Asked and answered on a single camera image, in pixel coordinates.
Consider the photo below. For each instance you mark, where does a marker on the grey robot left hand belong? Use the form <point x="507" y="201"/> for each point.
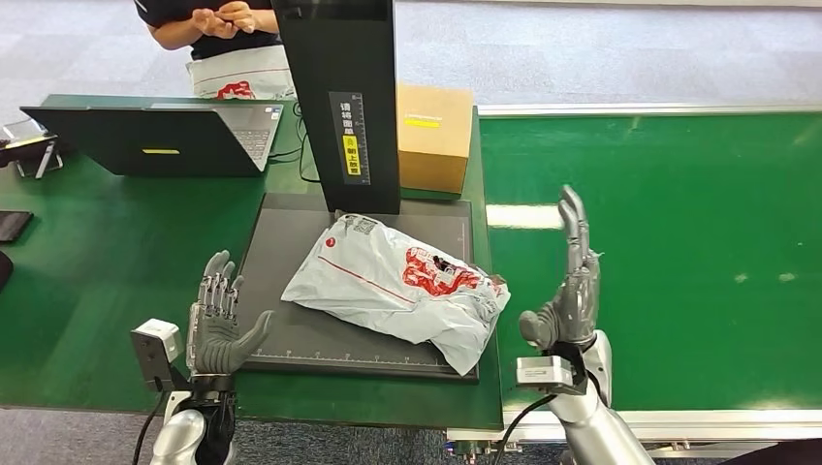
<point x="215" y="334"/>

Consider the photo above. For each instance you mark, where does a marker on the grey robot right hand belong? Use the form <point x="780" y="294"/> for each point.
<point x="575" y="301"/>

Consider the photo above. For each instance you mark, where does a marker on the white red-printed plastic package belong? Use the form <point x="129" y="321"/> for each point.
<point x="257" y="70"/>
<point x="372" y="289"/>

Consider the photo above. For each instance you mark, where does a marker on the person's left forearm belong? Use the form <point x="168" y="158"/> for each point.
<point x="266" y="20"/>

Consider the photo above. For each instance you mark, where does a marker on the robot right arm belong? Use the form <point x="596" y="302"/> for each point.
<point x="597" y="423"/>

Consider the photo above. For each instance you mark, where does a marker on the person's right forearm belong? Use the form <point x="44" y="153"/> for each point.
<point x="174" y="37"/>

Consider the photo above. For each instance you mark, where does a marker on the green conveyor belt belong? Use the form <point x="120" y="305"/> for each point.
<point x="674" y="257"/>

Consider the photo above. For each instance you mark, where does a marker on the brown cardboard box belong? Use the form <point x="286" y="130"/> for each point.
<point x="433" y="141"/>

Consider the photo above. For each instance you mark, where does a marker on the black inbound scanner machine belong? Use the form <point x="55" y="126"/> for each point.
<point x="340" y="64"/>

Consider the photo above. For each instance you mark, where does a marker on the dark open laptop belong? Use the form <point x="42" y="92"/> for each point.
<point x="160" y="138"/>

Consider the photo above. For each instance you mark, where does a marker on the rounded black object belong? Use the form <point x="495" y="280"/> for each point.
<point x="4" y="271"/>

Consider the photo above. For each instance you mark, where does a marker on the flat black phone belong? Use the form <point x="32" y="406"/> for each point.
<point x="13" y="226"/>

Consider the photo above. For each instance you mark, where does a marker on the phone on metal stand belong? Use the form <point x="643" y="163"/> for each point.
<point x="29" y="151"/>

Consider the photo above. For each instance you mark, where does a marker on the clear plastic item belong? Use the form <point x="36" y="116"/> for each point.
<point x="22" y="130"/>

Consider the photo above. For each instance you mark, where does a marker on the person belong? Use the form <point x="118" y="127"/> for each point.
<point x="225" y="48"/>

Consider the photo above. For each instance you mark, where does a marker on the person's right hand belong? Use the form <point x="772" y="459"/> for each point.
<point x="207" y="24"/>

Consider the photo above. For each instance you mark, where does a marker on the person's hand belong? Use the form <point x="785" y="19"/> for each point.
<point x="237" y="16"/>
<point x="207" y="24"/>

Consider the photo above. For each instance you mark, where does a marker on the person's left hand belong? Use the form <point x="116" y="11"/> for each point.
<point x="237" y="16"/>

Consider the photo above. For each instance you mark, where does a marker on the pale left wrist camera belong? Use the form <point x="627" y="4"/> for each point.
<point x="156" y="350"/>

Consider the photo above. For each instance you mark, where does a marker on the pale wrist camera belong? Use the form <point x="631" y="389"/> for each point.
<point x="156" y="350"/>
<point x="544" y="373"/>

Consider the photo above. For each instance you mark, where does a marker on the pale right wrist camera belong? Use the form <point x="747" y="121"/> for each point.
<point x="544" y="373"/>

